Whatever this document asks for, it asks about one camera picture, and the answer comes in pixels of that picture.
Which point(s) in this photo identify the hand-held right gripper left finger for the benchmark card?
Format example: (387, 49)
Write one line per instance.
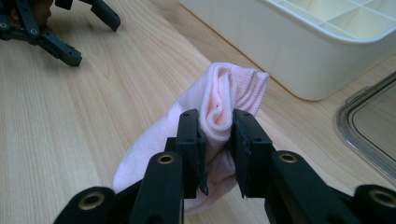
(190, 149)

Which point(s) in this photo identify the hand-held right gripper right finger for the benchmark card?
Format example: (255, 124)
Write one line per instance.
(252, 149)

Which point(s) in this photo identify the pink sock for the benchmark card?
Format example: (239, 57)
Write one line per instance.
(218, 102)

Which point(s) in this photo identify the white divided storage box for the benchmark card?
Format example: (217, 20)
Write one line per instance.
(295, 40)

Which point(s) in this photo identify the transparent flat box lid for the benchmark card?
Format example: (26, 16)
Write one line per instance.
(370, 124)

